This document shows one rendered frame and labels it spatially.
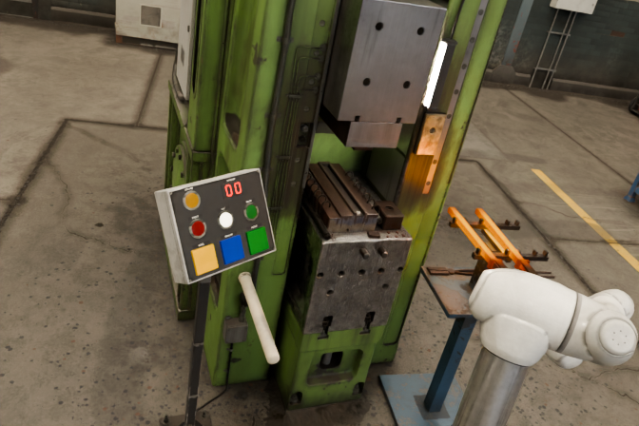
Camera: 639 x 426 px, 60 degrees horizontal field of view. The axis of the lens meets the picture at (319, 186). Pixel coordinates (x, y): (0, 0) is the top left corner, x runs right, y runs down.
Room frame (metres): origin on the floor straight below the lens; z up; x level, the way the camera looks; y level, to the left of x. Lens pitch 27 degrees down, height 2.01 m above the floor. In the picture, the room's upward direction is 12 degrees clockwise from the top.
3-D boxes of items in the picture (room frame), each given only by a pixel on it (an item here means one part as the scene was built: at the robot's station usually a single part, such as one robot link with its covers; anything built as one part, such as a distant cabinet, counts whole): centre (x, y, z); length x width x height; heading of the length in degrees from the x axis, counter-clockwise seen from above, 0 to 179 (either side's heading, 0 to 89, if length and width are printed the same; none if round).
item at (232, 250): (1.41, 0.23, 1.01); 0.07 x 0.05 x 0.07; 140
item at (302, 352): (2.02, -0.11, 0.23); 0.55 x 0.37 x 0.47; 25
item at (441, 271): (2.01, -0.80, 0.73); 0.60 x 0.04 x 0.01; 106
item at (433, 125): (2.05, -0.38, 1.27); 0.09 x 0.02 x 0.17; 115
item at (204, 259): (1.33, 0.29, 1.01); 0.07 x 0.05 x 0.07; 140
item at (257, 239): (1.48, 0.16, 1.01); 0.07 x 0.05 x 0.07; 140
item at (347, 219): (1.99, -0.06, 0.96); 0.42 x 0.20 x 0.09; 25
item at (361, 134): (1.99, -0.06, 1.32); 0.42 x 0.20 x 0.10; 25
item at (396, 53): (2.01, -0.10, 1.56); 0.42 x 0.39 x 0.40; 25
